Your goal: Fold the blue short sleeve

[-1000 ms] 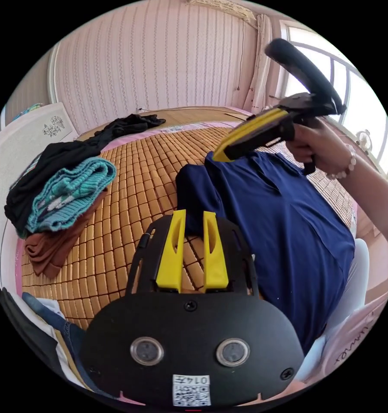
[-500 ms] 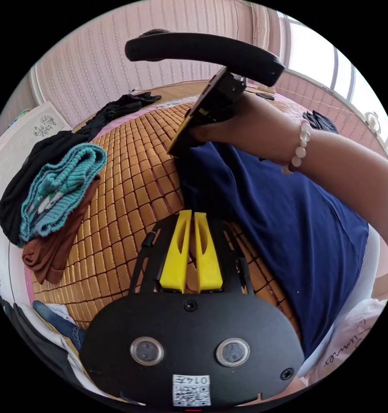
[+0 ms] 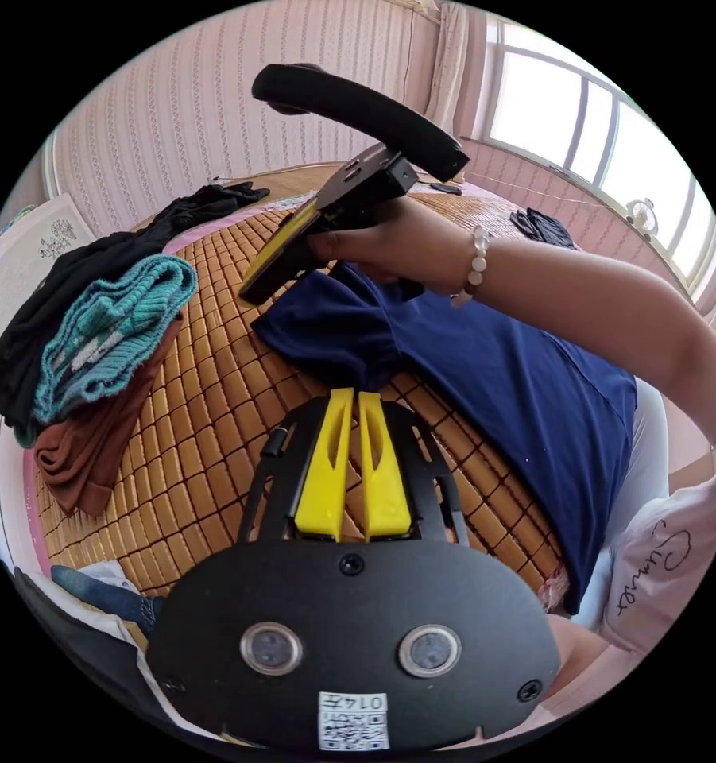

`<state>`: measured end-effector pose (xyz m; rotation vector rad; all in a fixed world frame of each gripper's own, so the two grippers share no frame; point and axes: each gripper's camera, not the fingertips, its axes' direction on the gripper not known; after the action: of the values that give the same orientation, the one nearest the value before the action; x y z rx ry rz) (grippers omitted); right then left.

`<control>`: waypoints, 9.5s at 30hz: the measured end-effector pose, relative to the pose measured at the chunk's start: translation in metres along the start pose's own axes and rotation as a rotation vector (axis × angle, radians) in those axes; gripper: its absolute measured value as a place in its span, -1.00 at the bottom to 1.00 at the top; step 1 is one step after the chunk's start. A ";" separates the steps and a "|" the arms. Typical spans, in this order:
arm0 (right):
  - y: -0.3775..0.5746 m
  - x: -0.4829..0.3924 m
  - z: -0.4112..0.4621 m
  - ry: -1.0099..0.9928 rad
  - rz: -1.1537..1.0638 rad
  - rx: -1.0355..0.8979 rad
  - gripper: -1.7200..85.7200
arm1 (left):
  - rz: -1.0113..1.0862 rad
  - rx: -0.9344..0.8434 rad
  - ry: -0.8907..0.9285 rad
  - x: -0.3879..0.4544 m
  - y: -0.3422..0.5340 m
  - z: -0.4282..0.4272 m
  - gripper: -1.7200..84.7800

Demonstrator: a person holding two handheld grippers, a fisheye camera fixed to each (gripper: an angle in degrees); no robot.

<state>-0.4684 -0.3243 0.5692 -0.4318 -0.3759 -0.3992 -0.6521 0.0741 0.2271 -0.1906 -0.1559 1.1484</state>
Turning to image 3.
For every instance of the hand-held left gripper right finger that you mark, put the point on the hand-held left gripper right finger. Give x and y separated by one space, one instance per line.
384 495

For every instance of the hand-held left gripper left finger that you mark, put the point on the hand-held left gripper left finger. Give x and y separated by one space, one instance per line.
325 477

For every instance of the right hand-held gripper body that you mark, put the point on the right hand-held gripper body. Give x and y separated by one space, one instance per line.
357 98

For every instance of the blue short sleeve shirt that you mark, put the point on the blue short sleeve shirt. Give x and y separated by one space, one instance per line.
512 387

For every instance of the person's left forearm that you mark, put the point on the person's left forearm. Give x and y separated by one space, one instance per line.
575 650

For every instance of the person's right forearm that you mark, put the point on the person's right forearm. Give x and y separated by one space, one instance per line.
602 298

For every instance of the person's right hand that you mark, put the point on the person's right hand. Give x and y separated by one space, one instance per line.
411 250

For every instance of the black garment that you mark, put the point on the black garment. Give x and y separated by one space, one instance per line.
542 228
211 202

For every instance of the curtain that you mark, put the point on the curtain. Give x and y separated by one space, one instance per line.
450 65

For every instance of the bed with woven mat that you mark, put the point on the bed with woven mat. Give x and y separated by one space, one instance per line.
214 387

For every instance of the pile of clothes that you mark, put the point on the pile of clothes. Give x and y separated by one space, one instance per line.
107 334

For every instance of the window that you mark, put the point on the window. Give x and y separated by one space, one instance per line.
572 119

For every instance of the heap of clothes with jeans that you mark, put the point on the heap of clothes with jeans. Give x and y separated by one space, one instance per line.
113 602

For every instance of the person's body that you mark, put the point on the person's body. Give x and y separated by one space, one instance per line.
661 566

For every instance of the small white fan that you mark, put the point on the small white fan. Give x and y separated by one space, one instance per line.
640 217

